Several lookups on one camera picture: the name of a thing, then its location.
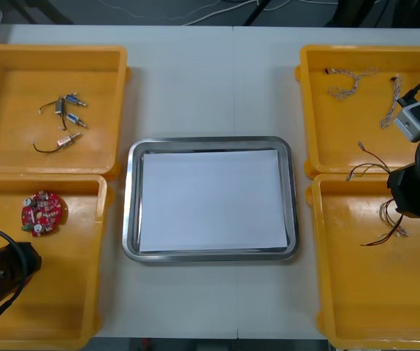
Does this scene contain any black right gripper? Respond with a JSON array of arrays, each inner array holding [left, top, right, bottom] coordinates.
[[386, 153, 420, 220]]

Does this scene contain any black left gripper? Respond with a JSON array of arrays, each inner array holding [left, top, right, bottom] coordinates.
[[0, 241, 42, 308]]

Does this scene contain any blue-white twisted wire harness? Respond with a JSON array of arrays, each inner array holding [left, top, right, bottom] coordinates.
[[324, 68, 378, 100], [380, 75, 403, 129]]

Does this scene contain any orange label metal solenoid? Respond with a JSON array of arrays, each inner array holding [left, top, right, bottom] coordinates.
[[31, 132, 84, 154]]

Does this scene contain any blue label metal solenoid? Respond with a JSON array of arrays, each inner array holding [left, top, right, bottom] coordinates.
[[60, 94, 89, 109], [58, 112, 89, 132]]

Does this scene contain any bare metal solenoid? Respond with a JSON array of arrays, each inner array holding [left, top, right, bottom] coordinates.
[[39, 97, 66, 118]]

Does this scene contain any round red circuit board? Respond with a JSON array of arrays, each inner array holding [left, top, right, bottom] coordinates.
[[20, 189, 66, 238]]

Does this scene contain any yellow-orange plastic bin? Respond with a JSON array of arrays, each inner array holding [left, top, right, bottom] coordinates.
[[0, 44, 132, 182], [294, 44, 420, 180], [305, 173, 420, 351], [0, 173, 115, 351]]

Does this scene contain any white paper sheet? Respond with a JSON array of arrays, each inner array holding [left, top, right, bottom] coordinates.
[[139, 148, 289, 253]]

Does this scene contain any black slanted frame bar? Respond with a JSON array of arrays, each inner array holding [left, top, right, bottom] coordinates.
[[242, 0, 273, 26]]

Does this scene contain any white floor cable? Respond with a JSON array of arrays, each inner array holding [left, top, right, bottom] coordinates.
[[182, 0, 265, 26]]

